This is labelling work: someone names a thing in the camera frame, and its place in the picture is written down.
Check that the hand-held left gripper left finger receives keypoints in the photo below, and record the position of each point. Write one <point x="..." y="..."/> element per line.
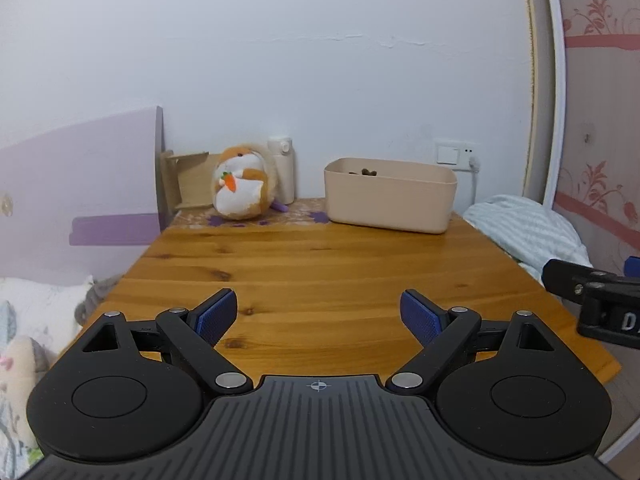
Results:
<point x="217" y="315"/>

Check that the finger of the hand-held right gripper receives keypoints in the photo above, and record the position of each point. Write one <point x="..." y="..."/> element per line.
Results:
<point x="634" y="266"/>
<point x="562" y="277"/>

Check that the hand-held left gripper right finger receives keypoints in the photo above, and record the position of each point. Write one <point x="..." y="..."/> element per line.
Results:
<point x="420" y="317"/>

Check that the beige plastic container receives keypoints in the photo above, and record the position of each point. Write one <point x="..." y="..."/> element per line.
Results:
<point x="390" y="200"/>

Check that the striped light green blanket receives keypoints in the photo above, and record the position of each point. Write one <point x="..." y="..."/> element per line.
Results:
<point x="530" y="230"/>

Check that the grey cloth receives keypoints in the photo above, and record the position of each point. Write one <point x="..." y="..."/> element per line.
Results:
<point x="97" y="297"/>

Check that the orange white hamster plush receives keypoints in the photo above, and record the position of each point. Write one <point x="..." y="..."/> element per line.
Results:
<point x="240" y="195"/>

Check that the open cardboard box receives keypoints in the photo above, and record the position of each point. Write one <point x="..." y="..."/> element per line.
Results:
<point x="192" y="185"/>

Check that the white bottle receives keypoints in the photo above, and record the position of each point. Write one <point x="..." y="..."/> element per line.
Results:
<point x="285" y="170"/>

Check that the pink floral bed headboard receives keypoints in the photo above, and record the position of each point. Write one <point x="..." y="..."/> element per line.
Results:
<point x="595" y="110"/>

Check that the white printed bedding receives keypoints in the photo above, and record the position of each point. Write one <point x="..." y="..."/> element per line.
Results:
<point x="30" y="300"/>

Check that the white and purple board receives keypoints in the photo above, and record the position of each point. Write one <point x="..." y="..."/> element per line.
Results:
<point x="75" y="180"/>

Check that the white wall socket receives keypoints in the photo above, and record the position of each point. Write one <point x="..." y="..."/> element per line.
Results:
<point x="469" y="151"/>

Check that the white wall switch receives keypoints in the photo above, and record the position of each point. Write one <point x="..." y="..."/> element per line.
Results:
<point x="448" y="154"/>

